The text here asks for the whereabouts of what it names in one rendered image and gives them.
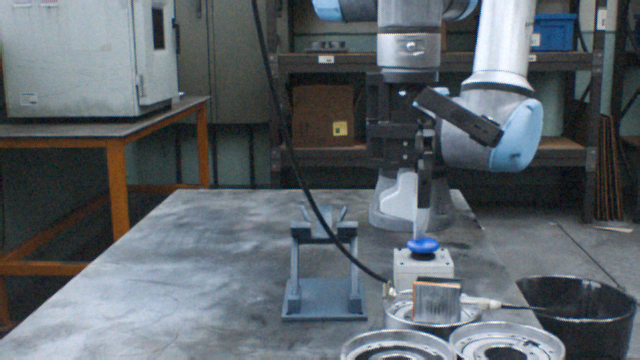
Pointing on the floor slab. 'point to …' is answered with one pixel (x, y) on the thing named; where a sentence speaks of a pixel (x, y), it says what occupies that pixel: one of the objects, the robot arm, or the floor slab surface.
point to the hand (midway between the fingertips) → (422, 230)
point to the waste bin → (604, 314)
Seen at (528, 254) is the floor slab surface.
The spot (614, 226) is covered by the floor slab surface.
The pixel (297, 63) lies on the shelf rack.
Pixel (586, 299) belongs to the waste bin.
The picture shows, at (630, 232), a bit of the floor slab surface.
